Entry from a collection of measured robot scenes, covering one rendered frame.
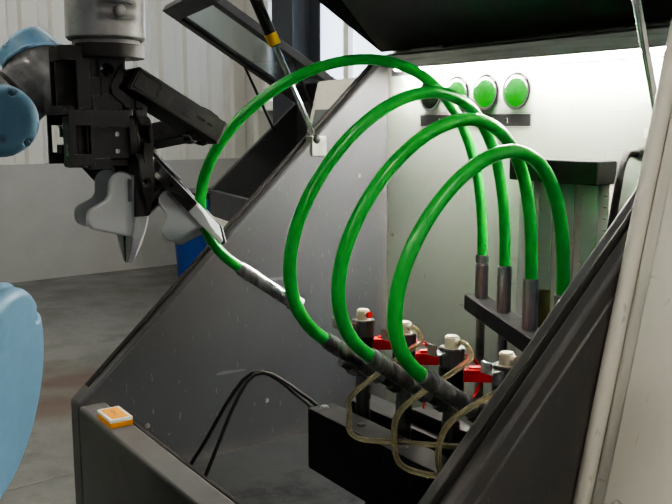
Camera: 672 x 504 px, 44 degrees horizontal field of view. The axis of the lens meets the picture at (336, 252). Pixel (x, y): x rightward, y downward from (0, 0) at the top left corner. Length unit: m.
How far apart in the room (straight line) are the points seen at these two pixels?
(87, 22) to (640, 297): 0.55
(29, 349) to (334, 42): 7.06
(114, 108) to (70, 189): 6.91
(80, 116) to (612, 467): 0.56
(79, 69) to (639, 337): 0.56
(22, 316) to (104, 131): 0.42
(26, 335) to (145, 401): 0.83
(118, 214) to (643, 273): 0.49
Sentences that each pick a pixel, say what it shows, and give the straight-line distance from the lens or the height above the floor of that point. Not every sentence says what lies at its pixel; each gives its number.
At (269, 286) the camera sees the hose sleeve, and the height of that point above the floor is 1.13.
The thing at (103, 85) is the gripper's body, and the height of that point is 1.37.
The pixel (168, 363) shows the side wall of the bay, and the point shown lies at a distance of 1.27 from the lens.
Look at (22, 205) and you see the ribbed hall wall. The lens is 7.62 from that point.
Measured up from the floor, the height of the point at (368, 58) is 1.42.
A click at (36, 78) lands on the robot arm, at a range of 1.11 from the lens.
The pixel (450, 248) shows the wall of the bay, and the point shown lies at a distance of 1.32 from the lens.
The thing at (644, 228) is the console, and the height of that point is 1.24.
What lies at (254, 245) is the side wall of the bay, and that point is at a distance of 1.30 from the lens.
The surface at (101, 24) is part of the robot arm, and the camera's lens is 0.83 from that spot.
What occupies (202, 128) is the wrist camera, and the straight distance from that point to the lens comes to 0.87.
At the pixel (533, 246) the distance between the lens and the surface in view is 0.97.
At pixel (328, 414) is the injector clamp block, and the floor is 0.98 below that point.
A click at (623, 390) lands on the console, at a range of 0.77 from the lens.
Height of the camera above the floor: 1.33
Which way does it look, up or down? 9 degrees down
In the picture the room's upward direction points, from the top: straight up
